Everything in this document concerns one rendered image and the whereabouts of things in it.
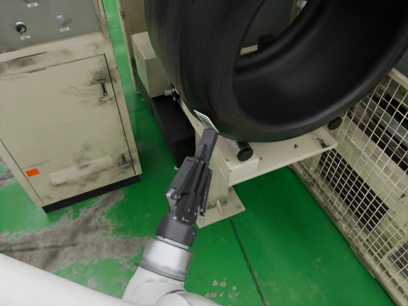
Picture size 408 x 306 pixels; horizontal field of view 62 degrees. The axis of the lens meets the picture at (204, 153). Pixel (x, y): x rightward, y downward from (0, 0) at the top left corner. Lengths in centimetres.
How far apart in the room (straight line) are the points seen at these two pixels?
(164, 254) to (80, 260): 119
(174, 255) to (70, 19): 95
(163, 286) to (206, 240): 114
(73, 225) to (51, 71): 85
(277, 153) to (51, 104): 89
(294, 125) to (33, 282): 62
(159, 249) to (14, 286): 25
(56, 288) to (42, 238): 145
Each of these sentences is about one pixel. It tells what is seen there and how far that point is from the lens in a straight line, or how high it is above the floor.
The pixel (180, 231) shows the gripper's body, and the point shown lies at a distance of 63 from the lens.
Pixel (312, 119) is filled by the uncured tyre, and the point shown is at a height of 98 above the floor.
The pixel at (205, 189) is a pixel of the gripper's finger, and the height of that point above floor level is 98.
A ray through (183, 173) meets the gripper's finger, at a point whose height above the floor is 105.
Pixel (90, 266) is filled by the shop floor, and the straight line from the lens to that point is 176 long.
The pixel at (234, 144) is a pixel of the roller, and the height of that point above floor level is 91.
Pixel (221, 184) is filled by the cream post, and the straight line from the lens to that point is 165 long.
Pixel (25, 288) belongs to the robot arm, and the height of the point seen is 116.
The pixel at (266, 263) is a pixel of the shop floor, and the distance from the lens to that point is 171.
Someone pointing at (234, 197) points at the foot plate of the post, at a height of 1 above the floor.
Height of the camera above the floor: 156
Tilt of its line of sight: 50 degrees down
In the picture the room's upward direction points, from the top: straight up
